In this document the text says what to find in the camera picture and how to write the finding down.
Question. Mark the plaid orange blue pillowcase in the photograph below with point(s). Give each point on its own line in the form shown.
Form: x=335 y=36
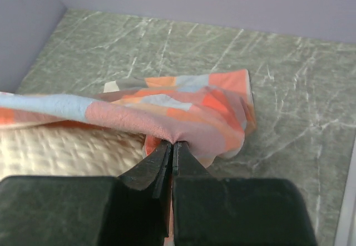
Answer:
x=212 y=113

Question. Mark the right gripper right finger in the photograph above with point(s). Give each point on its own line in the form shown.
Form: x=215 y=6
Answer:
x=235 y=211

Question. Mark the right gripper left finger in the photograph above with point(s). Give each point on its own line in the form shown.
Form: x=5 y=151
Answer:
x=131 y=209

